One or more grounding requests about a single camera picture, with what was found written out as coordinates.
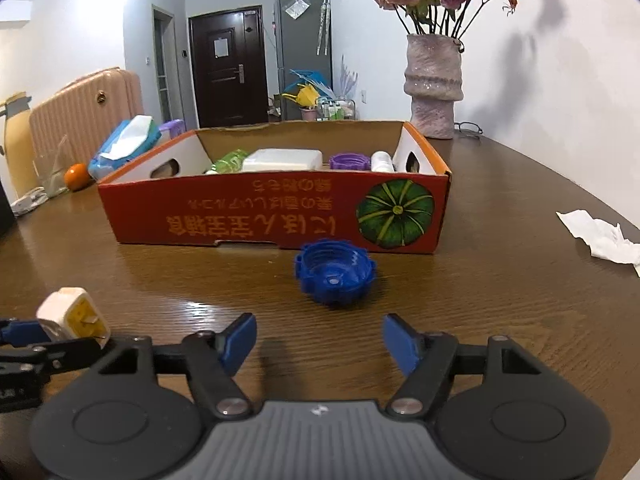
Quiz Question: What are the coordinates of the green bottle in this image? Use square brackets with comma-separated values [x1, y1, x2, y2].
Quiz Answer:
[205, 148, 251, 176]

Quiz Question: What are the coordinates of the pale purple feathery decoration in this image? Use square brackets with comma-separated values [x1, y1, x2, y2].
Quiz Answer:
[339, 55, 360, 98]

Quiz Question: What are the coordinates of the yellow watering can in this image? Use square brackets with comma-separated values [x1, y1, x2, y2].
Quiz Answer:
[281, 84, 321, 108]

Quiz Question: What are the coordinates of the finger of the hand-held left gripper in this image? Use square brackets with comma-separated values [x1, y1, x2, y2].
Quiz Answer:
[0, 317, 48, 347]
[0, 337, 113, 378]

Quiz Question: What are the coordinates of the orange fruit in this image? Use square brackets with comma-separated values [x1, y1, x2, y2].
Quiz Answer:
[64, 162, 96, 192]

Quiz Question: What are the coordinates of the orange cardboard box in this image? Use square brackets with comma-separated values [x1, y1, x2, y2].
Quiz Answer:
[97, 120, 453, 256]

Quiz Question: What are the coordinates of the purple ridged cap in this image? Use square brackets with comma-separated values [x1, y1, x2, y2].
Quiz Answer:
[329, 152, 372, 172]

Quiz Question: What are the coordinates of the yellow thermos flask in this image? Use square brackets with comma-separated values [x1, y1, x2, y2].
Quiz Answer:
[0, 91, 38, 201]

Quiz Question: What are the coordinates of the blue ridged cap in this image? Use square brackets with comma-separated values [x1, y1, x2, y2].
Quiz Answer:
[293, 241, 377, 309]

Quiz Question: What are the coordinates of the blue tissue pack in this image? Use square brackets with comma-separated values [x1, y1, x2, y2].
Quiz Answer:
[88, 115, 163, 181]

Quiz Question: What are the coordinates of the grey refrigerator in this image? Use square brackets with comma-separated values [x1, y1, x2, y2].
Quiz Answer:
[274, 0, 333, 121]

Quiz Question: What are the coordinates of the clear drinking glass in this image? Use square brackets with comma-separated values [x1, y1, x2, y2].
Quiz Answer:
[32, 135, 71, 198]

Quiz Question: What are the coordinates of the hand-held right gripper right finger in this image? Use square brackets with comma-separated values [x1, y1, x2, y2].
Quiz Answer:
[381, 313, 543, 417]

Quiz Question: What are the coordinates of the dark brown entrance door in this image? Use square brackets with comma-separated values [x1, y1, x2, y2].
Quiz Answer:
[188, 5, 265, 128]

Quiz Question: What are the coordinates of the grey ceramic flower vase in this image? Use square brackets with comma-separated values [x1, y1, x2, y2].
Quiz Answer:
[403, 33, 465, 140]

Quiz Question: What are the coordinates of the blue plastic rack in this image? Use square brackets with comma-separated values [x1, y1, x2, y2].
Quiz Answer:
[290, 67, 331, 93]

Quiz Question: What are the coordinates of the crumpled white tissue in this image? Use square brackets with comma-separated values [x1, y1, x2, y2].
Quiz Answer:
[556, 208, 640, 277]

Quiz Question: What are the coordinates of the dark object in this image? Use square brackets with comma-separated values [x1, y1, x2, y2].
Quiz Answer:
[0, 180, 12, 238]

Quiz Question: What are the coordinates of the white folded umbrella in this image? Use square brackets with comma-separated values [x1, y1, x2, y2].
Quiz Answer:
[316, 0, 332, 56]

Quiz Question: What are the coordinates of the white rectangular box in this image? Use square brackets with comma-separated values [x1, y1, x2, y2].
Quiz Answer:
[241, 148, 324, 174]

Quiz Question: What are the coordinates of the wire cart with bottles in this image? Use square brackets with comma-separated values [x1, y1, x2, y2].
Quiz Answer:
[317, 97, 358, 122]

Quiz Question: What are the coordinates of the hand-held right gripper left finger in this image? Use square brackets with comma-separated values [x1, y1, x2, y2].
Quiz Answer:
[97, 312, 258, 418]

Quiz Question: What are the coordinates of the pink ribbed suitcase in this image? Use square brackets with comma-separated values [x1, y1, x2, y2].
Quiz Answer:
[28, 66, 145, 171]

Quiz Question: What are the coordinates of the cream power adapter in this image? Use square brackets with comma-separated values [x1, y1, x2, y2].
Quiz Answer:
[36, 286, 111, 350]

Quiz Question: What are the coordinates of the grey interior door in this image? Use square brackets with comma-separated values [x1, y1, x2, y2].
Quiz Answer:
[151, 4, 173, 126]

